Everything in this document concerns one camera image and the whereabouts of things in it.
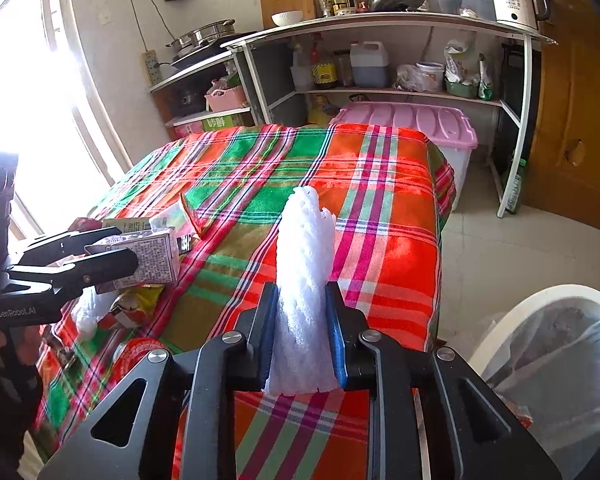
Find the green plastic basket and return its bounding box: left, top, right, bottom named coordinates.
left=444, top=77, right=481, bottom=99

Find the white trash bin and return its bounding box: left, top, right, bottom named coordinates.
left=467, top=284, right=600, bottom=480

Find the white bowl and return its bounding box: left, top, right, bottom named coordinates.
left=271, top=10, right=305, bottom=28

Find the green cardboard box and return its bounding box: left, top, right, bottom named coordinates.
left=200, top=112, right=247, bottom=134

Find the white plastic jerrycan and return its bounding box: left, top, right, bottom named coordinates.
left=350, top=40, right=390, bottom=88

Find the yellow cooking oil bottle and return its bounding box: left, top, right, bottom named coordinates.
left=307, top=94, right=341, bottom=126

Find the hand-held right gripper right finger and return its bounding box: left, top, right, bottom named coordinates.
left=325, top=281, right=563, bottom=480

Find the clear plastic bag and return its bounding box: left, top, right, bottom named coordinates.
left=392, top=63, right=426, bottom=92

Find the small white crumpled tissue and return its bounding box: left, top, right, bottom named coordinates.
left=71, top=290, right=114, bottom=337

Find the storage box with pink lid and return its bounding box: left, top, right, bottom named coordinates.
left=328, top=101, right=479, bottom=214

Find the white plastic tub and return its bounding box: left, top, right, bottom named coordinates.
left=415, top=61, right=446, bottom=92

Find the pink cardboard box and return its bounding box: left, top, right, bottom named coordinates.
left=172, top=115, right=207, bottom=137

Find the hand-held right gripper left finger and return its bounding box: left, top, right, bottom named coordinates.
left=37, top=282, right=281, bottom=480

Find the beige drink carton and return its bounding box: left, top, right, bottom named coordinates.
left=85, top=227, right=182, bottom=294

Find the beige power strip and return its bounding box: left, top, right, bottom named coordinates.
left=142, top=49, right=164, bottom=89

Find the large white shelf rack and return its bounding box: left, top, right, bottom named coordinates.
left=225, top=12, right=559, bottom=219

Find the white paper towel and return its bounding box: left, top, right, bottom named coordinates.
left=262, top=185, right=342, bottom=396

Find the glass jar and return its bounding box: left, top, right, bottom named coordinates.
left=333, top=49, right=355, bottom=87

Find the person's left hand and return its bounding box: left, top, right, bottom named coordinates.
left=0, top=330, right=37, bottom=362

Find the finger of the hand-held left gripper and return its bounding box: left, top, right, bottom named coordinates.
left=17, top=226, right=124, bottom=267
left=7, top=247, right=140, bottom=307

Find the green food packet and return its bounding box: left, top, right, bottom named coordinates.
left=477, top=56, right=496, bottom=101

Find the wooden door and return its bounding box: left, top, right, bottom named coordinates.
left=522, top=0, right=600, bottom=237

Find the plaid tablecloth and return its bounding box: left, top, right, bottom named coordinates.
left=32, top=124, right=457, bottom=480

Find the red torn wrapper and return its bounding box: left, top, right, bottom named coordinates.
left=179, top=191, right=212, bottom=239

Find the bundle of white bags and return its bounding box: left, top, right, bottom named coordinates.
left=442, top=39, right=481, bottom=84

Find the red cap sauce bottle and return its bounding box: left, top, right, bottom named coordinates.
left=310, top=34, right=339, bottom=89

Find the window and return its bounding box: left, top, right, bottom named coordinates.
left=0, top=0, right=132, bottom=242

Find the yellow snack packet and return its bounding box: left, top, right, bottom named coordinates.
left=111, top=284, right=167, bottom=329

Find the small white shelf rack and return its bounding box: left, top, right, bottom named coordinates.
left=149, top=47, right=255, bottom=142

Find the translucent bin liner bag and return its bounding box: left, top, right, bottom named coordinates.
left=480, top=305, right=600, bottom=443

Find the green glass bottle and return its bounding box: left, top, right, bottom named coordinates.
left=502, top=158, right=527, bottom=215

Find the steel steamer pot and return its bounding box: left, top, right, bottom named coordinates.
left=167, top=19, right=236, bottom=54

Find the black induction cooker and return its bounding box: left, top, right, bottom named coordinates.
left=170, top=35, right=257, bottom=71

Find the pink plastic basket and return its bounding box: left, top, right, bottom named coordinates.
left=204, top=80, right=249, bottom=114

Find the clear plastic bottle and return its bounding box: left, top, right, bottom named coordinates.
left=290, top=42, right=315, bottom=92

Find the silver foil wrapper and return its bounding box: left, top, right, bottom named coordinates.
left=149, top=209, right=197, bottom=234

